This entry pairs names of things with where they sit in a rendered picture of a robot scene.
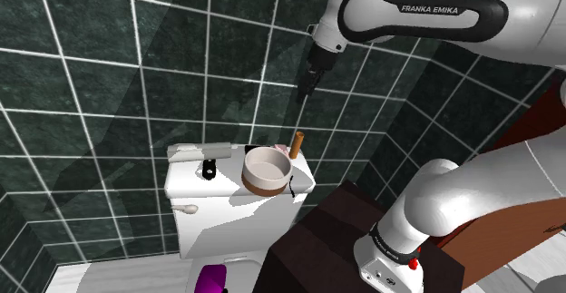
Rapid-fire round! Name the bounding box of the brown cylinder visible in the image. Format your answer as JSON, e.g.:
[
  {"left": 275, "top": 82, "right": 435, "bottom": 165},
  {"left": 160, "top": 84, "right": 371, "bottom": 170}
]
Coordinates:
[{"left": 288, "top": 131, "right": 307, "bottom": 161}]

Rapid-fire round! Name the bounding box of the small black object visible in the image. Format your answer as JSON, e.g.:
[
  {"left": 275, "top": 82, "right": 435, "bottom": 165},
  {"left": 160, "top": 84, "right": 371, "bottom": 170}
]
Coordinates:
[{"left": 201, "top": 159, "right": 218, "bottom": 181}]

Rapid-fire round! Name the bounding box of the white bowl with brown base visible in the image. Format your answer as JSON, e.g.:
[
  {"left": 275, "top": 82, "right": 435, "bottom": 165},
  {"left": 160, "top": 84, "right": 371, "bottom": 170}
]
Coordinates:
[{"left": 240, "top": 146, "right": 294, "bottom": 198}]

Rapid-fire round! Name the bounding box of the grey white rolled towel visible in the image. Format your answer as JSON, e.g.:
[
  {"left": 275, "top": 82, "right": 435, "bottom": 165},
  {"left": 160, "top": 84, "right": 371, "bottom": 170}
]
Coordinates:
[{"left": 166, "top": 142, "right": 234, "bottom": 164}]

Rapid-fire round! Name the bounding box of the dark robot stand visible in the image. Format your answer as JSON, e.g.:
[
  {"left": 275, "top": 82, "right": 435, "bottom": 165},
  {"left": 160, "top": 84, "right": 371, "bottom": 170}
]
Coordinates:
[{"left": 252, "top": 178, "right": 466, "bottom": 293}]

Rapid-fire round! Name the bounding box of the white toilet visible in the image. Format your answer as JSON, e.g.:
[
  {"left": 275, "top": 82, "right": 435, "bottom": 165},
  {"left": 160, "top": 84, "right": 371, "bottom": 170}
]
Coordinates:
[{"left": 163, "top": 142, "right": 317, "bottom": 293}]

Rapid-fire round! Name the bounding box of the flat black object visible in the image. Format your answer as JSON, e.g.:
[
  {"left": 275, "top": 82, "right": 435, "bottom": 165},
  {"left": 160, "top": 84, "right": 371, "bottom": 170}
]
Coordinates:
[{"left": 243, "top": 143, "right": 272, "bottom": 155}]

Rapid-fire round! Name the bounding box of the purple rounded object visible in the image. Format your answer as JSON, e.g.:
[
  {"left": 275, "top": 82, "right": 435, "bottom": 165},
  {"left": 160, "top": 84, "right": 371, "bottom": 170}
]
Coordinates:
[{"left": 193, "top": 263, "right": 229, "bottom": 293}]

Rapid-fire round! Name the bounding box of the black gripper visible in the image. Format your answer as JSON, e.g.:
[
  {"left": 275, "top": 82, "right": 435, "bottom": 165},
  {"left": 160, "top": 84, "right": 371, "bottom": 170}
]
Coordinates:
[{"left": 295, "top": 43, "right": 338, "bottom": 105}]

